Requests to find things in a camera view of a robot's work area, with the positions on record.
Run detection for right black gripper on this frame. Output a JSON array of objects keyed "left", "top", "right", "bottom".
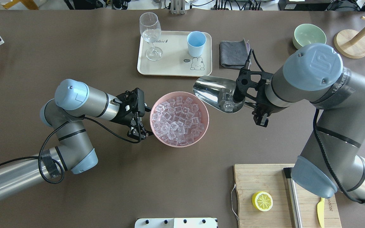
[{"left": 232, "top": 69, "right": 275, "bottom": 127}]

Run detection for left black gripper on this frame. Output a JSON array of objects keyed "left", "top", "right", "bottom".
[{"left": 110, "top": 88, "right": 154, "bottom": 142}]

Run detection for silver metal scoop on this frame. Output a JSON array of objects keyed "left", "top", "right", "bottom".
[{"left": 193, "top": 75, "right": 253, "bottom": 113}]

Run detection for pink bowl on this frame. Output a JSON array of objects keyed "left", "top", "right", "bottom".
[{"left": 150, "top": 92, "right": 210, "bottom": 148}]

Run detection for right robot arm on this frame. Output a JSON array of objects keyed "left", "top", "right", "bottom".
[{"left": 233, "top": 43, "right": 365, "bottom": 206}]

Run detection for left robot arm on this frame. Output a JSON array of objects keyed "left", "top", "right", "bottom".
[{"left": 0, "top": 79, "right": 152, "bottom": 201}]

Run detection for clear ice cubes pile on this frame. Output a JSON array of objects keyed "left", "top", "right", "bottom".
[{"left": 153, "top": 96, "right": 205, "bottom": 146}]

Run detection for light blue cup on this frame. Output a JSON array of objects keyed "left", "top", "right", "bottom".
[{"left": 187, "top": 31, "right": 207, "bottom": 57}]

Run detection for wooden cup tree stand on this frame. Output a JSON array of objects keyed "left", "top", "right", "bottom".
[{"left": 333, "top": 16, "right": 365, "bottom": 59}]

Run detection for grey folded cloth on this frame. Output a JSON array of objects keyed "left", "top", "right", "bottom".
[{"left": 219, "top": 39, "right": 250, "bottom": 70}]

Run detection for cream rabbit tray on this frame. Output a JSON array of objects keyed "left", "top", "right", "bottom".
[{"left": 137, "top": 31, "right": 213, "bottom": 77}]

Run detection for bamboo cutting board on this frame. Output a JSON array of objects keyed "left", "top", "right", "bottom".
[{"left": 234, "top": 164, "right": 342, "bottom": 228}]

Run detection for green ceramic bowl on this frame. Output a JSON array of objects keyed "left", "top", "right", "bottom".
[{"left": 292, "top": 24, "right": 326, "bottom": 50}]

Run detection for clear wine glass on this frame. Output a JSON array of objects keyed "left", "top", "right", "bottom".
[{"left": 139, "top": 12, "right": 163, "bottom": 61}]

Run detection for half lemon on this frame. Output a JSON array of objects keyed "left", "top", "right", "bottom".
[{"left": 252, "top": 191, "right": 273, "bottom": 212}]

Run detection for steel muddler black tip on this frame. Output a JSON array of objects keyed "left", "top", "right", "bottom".
[{"left": 283, "top": 167, "right": 303, "bottom": 228}]

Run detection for yellow plastic knife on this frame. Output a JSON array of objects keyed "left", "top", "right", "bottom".
[{"left": 316, "top": 197, "right": 325, "bottom": 228}]

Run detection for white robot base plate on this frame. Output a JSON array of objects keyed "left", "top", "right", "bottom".
[{"left": 134, "top": 217, "right": 218, "bottom": 228}]

